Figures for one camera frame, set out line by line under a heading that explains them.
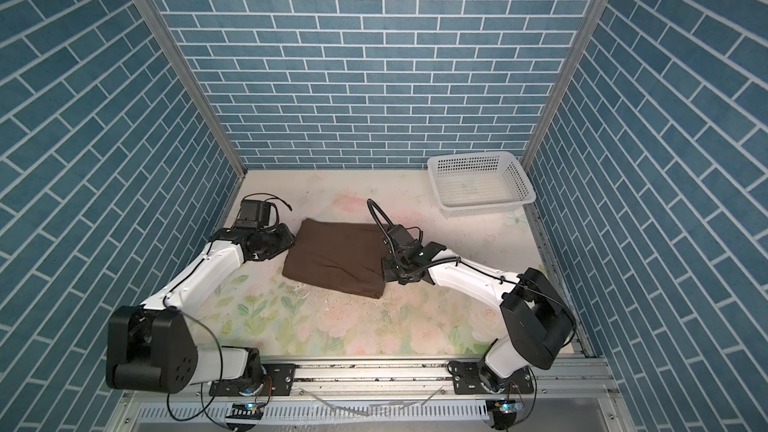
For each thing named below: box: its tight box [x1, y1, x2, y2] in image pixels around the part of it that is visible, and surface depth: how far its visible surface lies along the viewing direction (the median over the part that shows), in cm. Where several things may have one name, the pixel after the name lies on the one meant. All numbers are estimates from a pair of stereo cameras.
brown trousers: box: [282, 218, 389, 299], surface depth 92 cm
